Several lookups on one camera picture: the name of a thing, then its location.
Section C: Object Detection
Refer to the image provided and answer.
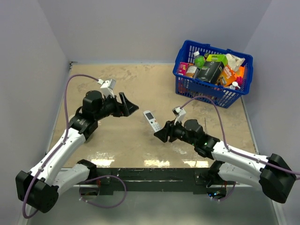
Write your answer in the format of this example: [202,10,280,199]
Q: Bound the bright orange package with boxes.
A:
[235,66,245,79]

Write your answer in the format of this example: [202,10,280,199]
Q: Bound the black green razor box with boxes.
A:
[194,54,228,84]

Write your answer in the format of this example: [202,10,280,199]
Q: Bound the clear handled screwdriver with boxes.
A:
[204,117,207,133]

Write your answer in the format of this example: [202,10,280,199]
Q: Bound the orange razor package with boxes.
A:
[217,65,236,87]

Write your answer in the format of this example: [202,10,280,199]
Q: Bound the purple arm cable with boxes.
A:
[180,95,300,176]
[22,74,100,219]

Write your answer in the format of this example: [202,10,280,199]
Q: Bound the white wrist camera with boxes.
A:
[98,79,116,98]
[172,106,186,125]

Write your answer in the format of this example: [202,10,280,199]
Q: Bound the green bottle white cap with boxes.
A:
[193,51,206,69]

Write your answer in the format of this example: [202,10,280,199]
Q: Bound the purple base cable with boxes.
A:
[79,175,128,209]
[210,181,236,202]

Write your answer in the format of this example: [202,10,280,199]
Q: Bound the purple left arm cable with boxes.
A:
[22,74,100,219]

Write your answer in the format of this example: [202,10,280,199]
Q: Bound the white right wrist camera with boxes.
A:
[172,106,186,125]

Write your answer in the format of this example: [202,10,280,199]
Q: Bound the orange jar white label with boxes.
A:
[185,66,200,78]

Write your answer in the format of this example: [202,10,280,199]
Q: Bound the white remote control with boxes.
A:
[143,110,162,132]

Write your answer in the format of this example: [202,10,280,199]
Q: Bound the white crumpled bag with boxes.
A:
[226,53,245,72]

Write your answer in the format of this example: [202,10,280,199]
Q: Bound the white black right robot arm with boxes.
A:
[154,119,296,203]

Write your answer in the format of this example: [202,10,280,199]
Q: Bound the blue plastic basket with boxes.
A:
[172,40,253,108]

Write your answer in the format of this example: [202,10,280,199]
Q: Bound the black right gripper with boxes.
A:
[154,117,197,146]

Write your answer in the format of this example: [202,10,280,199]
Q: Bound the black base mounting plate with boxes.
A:
[91,168,224,195]

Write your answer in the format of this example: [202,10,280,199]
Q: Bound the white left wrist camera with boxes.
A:
[98,79,116,98]

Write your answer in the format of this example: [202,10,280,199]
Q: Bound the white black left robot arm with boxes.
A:
[15,90,139,213]

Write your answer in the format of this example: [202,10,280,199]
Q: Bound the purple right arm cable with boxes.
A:
[180,95,300,176]

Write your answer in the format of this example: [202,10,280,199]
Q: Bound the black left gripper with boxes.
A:
[95,92,138,120]

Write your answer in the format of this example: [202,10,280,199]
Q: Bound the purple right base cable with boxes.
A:
[210,181,236,202]

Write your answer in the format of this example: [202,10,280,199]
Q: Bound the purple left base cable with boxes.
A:
[79,175,128,209]

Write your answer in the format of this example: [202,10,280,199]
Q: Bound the pink box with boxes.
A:
[177,62,192,76]

